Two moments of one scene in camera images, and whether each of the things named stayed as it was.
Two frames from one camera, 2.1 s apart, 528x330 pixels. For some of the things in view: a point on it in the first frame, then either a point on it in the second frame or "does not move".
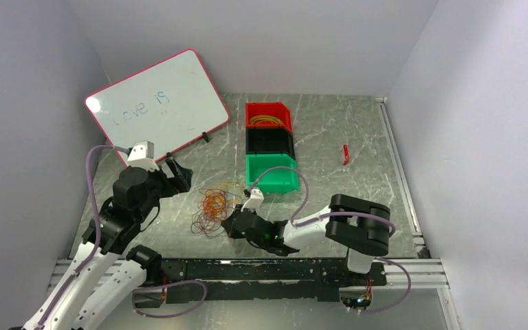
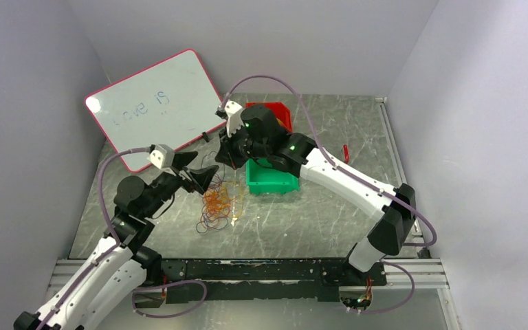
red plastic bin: (278, 109) does not move
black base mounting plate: (317, 279) does not move
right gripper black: (229, 223) -> (226, 154)
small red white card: (346, 155) does not move
